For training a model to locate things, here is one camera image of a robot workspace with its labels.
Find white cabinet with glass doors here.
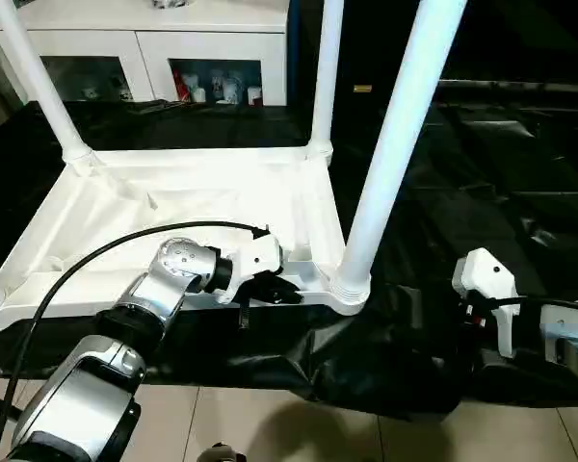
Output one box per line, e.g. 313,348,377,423
0,0,292,107

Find black mat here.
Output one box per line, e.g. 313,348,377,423
0,96,578,421

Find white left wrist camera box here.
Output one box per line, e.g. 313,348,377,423
216,231,286,305

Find white plastic table top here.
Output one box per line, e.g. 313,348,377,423
0,144,373,334

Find black furniture with gold label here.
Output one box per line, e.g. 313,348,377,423
289,0,578,109

